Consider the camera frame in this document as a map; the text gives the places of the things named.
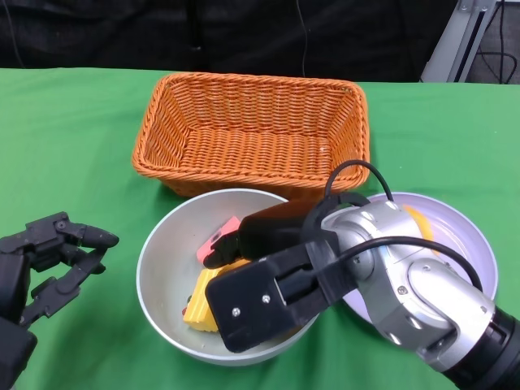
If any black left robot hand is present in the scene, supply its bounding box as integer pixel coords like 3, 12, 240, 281
0, 210, 120, 328

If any green tablecloth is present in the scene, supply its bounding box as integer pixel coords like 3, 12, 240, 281
0, 67, 520, 390

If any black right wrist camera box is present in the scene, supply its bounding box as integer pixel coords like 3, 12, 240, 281
206, 237, 361, 353

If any pink cake slice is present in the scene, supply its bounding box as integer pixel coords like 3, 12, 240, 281
196, 216, 241, 265

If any grey aluminium frame post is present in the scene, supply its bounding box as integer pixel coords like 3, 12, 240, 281
420, 0, 503, 85

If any lavender round plate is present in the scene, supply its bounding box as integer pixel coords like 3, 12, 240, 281
340, 192, 498, 326

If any orange wicker basket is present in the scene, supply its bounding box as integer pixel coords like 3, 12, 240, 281
131, 72, 371, 203

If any orange ring-shaped bread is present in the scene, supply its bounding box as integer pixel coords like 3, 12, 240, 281
404, 205, 442, 257

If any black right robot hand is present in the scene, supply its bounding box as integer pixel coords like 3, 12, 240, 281
202, 198, 326, 271

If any thin black hanging cable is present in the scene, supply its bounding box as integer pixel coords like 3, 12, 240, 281
294, 0, 309, 78

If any grey round bowl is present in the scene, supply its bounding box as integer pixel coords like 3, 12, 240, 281
136, 188, 322, 367

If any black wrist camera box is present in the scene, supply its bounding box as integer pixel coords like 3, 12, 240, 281
0, 316, 37, 390
206, 237, 361, 353

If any yellow cake slice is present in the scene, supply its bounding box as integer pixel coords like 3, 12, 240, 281
182, 258, 251, 334

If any black background floor cable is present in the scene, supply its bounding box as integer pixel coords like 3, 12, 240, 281
474, 0, 520, 85

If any black backdrop curtain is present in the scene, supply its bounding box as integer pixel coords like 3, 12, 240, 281
0, 0, 452, 85

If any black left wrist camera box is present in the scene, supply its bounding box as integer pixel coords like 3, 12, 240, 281
0, 316, 37, 390

